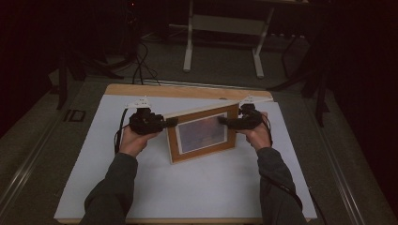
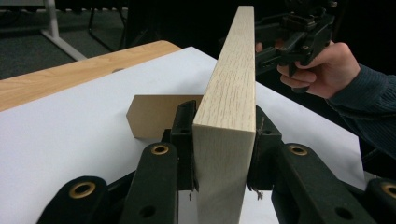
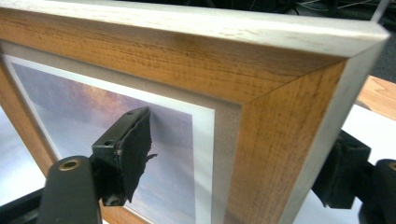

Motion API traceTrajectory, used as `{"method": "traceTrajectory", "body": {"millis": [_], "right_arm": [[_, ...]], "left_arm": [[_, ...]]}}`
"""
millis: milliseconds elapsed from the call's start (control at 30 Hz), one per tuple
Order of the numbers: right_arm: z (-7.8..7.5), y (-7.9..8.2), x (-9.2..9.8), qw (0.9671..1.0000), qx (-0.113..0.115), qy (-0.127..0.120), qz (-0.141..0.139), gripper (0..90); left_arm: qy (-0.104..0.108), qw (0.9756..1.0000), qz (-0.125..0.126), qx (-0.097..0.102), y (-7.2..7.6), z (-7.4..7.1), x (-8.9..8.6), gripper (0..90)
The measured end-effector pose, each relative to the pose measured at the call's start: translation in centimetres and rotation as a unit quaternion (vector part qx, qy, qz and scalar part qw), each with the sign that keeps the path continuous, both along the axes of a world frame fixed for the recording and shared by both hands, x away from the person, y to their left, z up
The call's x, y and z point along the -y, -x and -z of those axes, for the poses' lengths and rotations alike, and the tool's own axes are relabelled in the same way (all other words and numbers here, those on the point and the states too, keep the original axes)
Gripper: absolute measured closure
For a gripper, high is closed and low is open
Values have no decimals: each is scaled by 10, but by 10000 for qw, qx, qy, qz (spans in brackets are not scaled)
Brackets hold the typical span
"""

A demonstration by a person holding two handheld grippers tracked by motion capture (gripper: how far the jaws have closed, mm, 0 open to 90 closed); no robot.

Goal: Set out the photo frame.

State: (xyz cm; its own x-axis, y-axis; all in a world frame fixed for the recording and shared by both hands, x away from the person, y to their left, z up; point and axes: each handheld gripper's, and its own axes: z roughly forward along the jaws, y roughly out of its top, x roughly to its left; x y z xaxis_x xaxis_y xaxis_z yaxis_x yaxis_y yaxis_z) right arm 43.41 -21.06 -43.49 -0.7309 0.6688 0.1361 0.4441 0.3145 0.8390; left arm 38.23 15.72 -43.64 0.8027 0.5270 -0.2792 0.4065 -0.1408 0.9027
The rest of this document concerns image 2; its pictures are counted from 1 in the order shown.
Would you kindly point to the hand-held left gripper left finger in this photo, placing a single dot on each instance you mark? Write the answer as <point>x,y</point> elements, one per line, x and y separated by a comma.
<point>185,155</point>

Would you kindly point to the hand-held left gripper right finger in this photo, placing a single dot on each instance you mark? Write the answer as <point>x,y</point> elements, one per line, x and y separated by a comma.
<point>264,155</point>

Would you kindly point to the light wooden photo frame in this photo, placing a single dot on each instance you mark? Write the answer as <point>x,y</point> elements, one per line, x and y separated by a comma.
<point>230,93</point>

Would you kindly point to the white paper mat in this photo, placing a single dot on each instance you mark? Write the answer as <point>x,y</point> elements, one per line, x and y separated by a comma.
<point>77,140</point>

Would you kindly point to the thin black stand leg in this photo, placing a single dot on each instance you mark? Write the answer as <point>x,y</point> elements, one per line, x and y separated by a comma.
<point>92,31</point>

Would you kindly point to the white metal stand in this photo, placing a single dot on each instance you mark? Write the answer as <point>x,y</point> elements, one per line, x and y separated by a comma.
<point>62,45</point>

